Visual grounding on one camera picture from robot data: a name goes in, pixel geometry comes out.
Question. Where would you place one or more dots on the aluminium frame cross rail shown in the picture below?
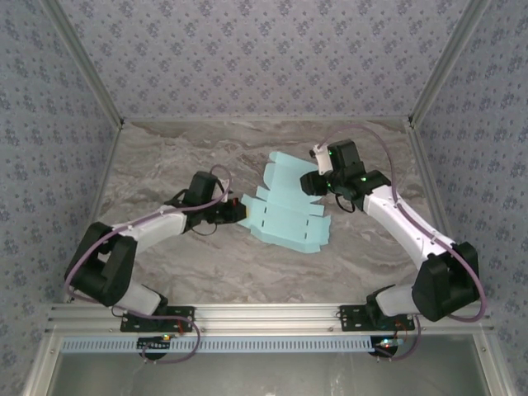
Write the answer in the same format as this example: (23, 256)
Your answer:
(264, 317)

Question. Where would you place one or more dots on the aluminium frame corner post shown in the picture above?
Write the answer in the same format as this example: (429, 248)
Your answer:
(86, 62)
(445, 62)

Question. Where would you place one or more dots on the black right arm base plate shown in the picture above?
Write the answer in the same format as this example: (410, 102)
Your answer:
(352, 319)

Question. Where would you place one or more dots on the grey metal panel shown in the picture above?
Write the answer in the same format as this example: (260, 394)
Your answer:
(264, 375)

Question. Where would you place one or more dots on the light blue paper box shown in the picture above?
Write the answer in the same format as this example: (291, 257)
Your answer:
(284, 214)

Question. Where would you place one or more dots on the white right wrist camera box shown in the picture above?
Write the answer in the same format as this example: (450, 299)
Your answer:
(323, 163)

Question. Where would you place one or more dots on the thin aluminium table rail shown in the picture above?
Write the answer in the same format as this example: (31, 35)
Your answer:
(264, 119)

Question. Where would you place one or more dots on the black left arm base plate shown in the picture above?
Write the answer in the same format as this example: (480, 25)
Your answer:
(181, 319)

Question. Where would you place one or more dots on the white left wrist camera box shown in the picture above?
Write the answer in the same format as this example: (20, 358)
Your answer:
(224, 182)

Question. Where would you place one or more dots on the black controller board with lights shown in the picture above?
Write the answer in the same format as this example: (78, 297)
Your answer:
(152, 344)
(385, 348)

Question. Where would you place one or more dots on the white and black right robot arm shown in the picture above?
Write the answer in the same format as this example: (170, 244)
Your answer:
(396, 218)

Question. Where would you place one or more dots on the aluminium table side rail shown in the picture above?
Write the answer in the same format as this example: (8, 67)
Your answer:
(422, 165)
(100, 185)

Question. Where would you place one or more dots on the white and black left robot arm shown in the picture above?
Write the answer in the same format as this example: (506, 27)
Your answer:
(156, 224)

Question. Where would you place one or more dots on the aluminium frame leg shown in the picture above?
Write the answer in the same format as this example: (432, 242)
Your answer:
(493, 367)
(41, 367)

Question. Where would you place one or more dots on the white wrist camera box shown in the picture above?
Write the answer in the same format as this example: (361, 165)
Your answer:
(323, 163)
(224, 182)

